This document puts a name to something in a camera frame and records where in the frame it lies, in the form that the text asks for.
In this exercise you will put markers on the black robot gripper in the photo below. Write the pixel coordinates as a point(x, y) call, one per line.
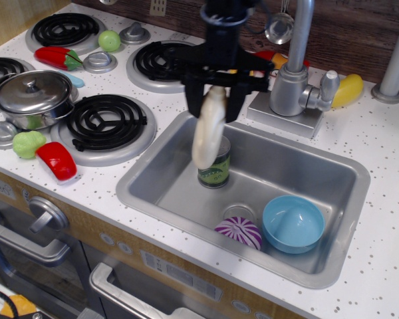
point(221, 60)

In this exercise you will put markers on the cream detergent bottle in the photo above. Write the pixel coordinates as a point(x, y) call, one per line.
point(209, 128)

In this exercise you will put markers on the back right black burner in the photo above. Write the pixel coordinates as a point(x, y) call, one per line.
point(147, 67)

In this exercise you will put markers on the red toy ketchup bottle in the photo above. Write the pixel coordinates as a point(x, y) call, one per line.
point(278, 59)

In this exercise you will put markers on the silver faucet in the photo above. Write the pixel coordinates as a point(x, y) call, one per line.
point(293, 105)

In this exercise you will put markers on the green pea can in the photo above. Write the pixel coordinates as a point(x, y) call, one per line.
point(218, 174)

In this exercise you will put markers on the hanging steel ladle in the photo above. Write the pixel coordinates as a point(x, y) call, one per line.
point(279, 27)

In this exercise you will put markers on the silver stove knob back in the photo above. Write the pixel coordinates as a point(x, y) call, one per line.
point(135, 34)

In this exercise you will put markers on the silver stove knob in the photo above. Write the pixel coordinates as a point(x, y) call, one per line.
point(135, 34)
point(7, 132)
point(99, 62)

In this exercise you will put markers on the front right black burner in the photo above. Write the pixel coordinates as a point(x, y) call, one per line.
point(106, 129)

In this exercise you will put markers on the green toy apple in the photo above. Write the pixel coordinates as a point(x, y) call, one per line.
point(109, 41)

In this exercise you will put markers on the silver stove knob middle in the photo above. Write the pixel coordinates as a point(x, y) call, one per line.
point(99, 62)

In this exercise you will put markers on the yellow toy lemon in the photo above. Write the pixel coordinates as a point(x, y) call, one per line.
point(350, 89)

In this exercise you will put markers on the purple striped toy onion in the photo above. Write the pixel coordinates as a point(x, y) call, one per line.
point(241, 230)

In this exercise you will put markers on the light blue toy utensil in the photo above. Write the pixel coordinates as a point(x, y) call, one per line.
point(76, 81)

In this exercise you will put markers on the back left black burner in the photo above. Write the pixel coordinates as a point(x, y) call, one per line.
point(74, 31)

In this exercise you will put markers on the light blue bowl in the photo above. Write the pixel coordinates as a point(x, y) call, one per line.
point(292, 224)

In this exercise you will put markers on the red toy chili pepper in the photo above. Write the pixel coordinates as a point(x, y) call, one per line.
point(58, 57)

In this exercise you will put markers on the red toy bell pepper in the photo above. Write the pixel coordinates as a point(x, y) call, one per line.
point(57, 161)

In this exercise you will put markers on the steel pot with lid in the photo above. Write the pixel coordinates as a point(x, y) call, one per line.
point(36, 99)

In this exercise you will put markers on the green toy lettuce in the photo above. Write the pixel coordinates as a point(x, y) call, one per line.
point(25, 144)

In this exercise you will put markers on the silver oven dial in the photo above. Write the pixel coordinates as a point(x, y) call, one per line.
point(47, 215)

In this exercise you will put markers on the silver stove knob front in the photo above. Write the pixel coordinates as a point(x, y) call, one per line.
point(7, 132)

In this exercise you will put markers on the yellow toy bottom left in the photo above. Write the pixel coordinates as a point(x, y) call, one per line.
point(22, 305)

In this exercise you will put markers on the silver dishwasher handle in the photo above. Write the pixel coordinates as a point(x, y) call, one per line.
point(98, 280)

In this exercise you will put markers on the silver oven door handle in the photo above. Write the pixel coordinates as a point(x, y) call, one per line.
point(52, 254)

